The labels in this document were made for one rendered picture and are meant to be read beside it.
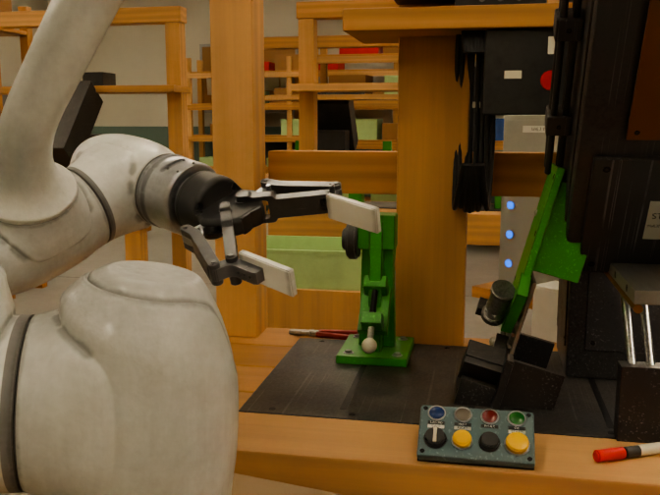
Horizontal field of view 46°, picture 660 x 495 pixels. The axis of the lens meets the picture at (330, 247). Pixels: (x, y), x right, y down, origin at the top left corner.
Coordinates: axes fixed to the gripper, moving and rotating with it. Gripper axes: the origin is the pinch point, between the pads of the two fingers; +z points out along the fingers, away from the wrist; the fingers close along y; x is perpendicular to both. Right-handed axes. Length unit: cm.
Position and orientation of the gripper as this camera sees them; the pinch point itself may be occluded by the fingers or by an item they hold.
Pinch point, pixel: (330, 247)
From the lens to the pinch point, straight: 80.0
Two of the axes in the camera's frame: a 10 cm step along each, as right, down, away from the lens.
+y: 6.4, -4.6, 6.2
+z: 7.6, 2.7, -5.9
